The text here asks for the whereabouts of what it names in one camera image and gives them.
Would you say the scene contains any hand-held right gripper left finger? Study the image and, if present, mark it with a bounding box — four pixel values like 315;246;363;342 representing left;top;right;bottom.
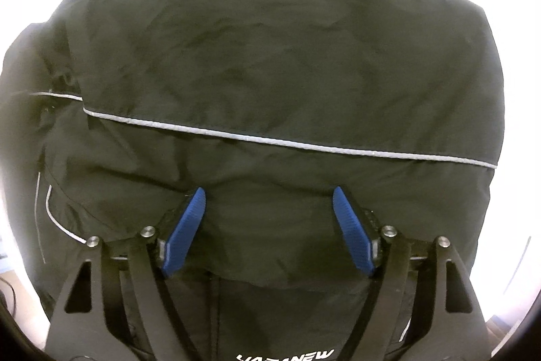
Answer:
46;187;207;361

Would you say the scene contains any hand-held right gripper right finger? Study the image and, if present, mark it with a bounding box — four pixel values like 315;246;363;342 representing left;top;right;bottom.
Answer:
332;186;493;361

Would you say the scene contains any black jacket with grey piping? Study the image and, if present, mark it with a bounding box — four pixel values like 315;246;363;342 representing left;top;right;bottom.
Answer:
0;0;505;361

